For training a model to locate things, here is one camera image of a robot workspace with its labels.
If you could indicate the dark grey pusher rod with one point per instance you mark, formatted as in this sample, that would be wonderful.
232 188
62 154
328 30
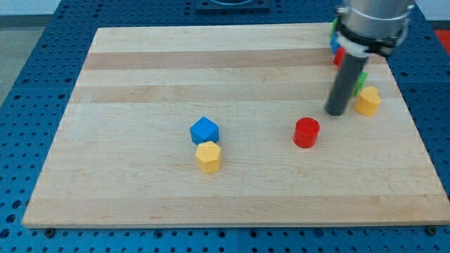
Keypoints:
344 84

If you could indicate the yellow heart block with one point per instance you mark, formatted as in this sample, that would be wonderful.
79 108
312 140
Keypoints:
368 101

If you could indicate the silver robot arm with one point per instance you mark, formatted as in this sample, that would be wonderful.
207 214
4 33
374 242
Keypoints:
364 28

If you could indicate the blue block behind arm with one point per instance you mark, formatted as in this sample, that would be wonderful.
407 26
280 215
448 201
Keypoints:
334 43

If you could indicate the green block behind arm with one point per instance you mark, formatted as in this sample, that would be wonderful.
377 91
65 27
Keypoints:
333 28

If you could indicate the green block near rod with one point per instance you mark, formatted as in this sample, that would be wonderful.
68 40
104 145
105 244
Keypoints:
360 83

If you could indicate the red block behind rod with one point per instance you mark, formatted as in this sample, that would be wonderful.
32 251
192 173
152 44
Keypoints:
339 56

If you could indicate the red cylinder block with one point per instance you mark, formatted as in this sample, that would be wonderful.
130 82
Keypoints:
306 132

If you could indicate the blue cube block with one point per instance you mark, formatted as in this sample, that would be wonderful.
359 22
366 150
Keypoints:
204 130

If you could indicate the yellow hexagon block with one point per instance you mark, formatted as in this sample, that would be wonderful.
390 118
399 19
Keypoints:
208 157

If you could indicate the wooden board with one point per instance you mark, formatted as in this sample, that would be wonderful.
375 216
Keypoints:
123 157

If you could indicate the dark blue base plate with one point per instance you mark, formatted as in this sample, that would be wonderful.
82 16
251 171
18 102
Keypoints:
232 5

